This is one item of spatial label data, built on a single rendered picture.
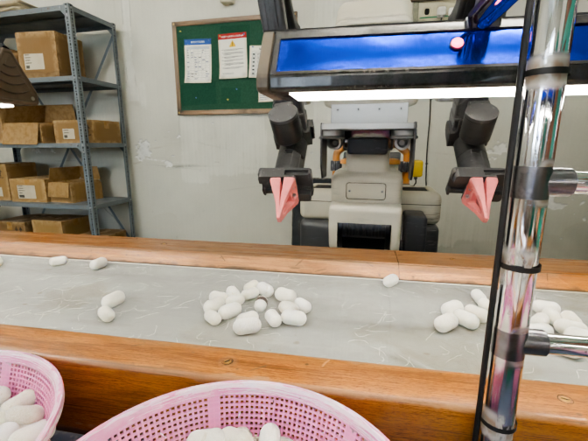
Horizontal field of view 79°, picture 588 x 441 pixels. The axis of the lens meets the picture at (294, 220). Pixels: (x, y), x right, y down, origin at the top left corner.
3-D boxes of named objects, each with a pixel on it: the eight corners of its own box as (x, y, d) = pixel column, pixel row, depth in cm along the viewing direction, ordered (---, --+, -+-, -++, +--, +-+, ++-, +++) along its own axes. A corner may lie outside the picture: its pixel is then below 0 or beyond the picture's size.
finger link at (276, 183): (303, 208, 60) (309, 169, 66) (262, 207, 61) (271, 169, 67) (307, 232, 65) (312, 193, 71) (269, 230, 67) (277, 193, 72)
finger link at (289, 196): (289, 208, 60) (296, 169, 66) (248, 207, 62) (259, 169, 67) (294, 232, 66) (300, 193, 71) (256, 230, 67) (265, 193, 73)
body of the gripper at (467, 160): (514, 175, 64) (505, 147, 68) (453, 173, 66) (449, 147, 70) (500, 199, 69) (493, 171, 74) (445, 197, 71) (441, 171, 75)
